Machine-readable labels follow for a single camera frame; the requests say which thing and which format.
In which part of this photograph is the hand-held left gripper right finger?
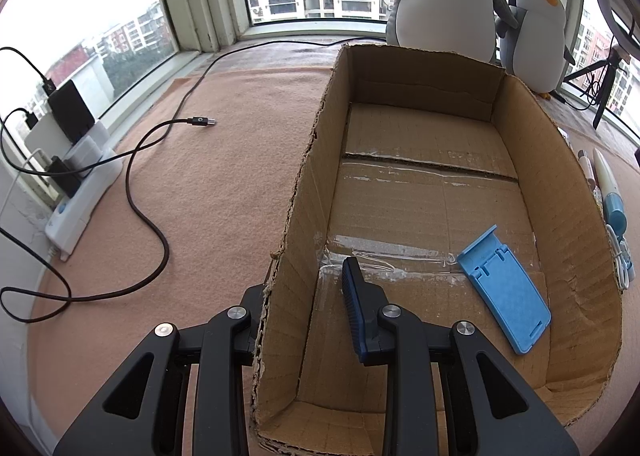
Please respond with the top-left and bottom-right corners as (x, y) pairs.
(341, 256), (581, 456)

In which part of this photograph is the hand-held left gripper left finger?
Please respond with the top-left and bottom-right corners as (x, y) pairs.
(52, 285), (266, 456)

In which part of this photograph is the cardboard box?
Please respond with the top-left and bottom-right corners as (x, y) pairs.
(248, 41), (623, 456)

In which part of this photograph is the blue folding phone stand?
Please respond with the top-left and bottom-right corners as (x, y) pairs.
(456, 225), (552, 355)

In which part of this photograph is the patterned white tube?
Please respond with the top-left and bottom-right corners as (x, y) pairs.
(577, 150), (598, 192)

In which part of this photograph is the blue crystal-cap bottle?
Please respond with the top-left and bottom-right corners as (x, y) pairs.
(603, 191), (628, 239)

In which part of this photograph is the pink felt mat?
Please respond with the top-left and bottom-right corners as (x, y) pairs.
(25, 39), (640, 447)

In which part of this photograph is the white power strip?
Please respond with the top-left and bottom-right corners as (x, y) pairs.
(45, 121), (124, 262)

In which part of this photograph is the black charger plug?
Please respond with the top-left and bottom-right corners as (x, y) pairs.
(47, 156), (83, 197)

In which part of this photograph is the white adapter plug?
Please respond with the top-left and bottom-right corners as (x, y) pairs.
(67, 135), (108, 169)

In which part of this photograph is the black power adapter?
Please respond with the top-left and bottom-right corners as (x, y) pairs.
(47, 80), (96, 144)

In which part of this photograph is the white power bank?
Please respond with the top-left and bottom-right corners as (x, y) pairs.
(24, 109), (71, 162)

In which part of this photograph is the small grey penguin plush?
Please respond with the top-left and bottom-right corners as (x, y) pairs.
(495, 0), (576, 100)

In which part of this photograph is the black tripod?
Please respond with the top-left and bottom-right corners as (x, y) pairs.
(562, 44), (633, 129)

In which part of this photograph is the black cable with plug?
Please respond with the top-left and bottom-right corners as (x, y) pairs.
(0, 115), (218, 323)

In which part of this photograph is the long black power cable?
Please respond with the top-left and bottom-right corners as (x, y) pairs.
(22, 39), (351, 177)

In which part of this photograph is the thin white charging cable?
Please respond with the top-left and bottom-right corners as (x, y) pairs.
(0, 149), (46, 222)

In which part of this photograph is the thin black cable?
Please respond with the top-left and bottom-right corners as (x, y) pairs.
(550, 90), (596, 111)

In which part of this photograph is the black charging cable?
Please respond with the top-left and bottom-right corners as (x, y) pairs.
(0, 47), (57, 96)

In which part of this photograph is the black ring light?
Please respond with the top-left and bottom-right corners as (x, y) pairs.
(592, 0), (640, 52)

